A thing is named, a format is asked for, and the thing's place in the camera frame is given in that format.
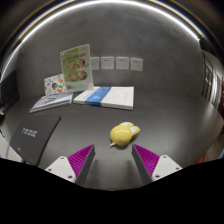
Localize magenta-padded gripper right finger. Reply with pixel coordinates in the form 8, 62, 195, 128
131, 143, 184, 186

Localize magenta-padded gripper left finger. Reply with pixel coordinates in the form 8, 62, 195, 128
44, 143, 97, 188

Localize yellow computer mouse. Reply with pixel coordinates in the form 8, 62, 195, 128
109, 121, 141, 148

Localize dark grey mouse pad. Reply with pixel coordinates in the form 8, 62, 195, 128
9, 113, 62, 167

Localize grey patterned book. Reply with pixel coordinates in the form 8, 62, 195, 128
29, 92, 74, 114

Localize small white sticker card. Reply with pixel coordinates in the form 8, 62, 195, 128
43, 73, 67, 97

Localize white book with blue band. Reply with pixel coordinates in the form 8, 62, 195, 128
72, 86, 135, 111

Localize dark framed glass partition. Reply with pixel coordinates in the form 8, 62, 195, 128
200, 49, 224, 113

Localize green standing poster sign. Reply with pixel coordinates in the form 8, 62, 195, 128
59, 43, 95, 93

